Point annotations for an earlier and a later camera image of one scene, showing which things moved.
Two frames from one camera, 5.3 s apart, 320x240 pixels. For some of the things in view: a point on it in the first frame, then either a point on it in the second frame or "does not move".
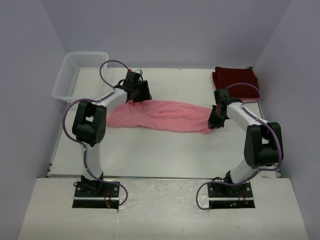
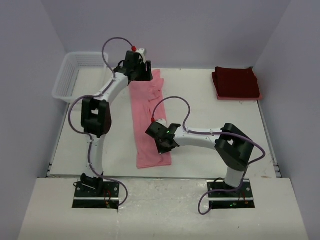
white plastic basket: (79, 77) does not move
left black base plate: (96, 195) does not move
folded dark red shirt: (225, 76) does not move
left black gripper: (145, 94) to (147, 75)
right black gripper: (212, 122) to (163, 150)
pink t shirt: (163, 115) to (148, 105)
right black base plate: (221, 196) does not move
